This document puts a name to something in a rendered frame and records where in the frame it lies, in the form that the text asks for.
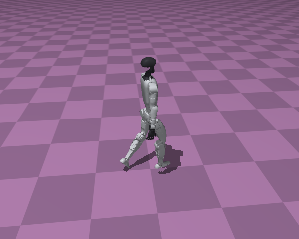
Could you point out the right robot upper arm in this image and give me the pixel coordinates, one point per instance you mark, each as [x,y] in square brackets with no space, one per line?
[153,90]

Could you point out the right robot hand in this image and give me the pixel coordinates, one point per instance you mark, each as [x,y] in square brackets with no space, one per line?
[151,134]

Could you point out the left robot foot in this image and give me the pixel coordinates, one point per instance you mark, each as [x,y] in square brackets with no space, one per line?
[123,160]

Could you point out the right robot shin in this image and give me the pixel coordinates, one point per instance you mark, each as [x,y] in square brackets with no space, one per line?
[160,152]

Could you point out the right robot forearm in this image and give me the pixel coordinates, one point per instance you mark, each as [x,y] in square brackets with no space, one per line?
[153,115]

